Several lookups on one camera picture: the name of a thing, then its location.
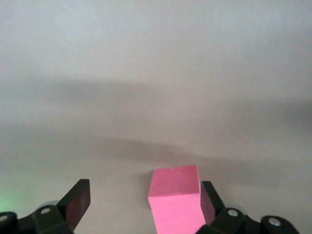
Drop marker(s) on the brown table mat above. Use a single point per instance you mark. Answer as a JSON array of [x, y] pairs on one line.
[[97, 73]]

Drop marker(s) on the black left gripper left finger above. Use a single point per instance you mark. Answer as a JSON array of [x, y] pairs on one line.
[[73, 207]]

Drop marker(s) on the red foam cube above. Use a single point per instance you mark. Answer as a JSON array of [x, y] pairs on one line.
[[174, 195]]

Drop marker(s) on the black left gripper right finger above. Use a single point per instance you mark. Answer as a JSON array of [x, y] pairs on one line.
[[214, 207]]

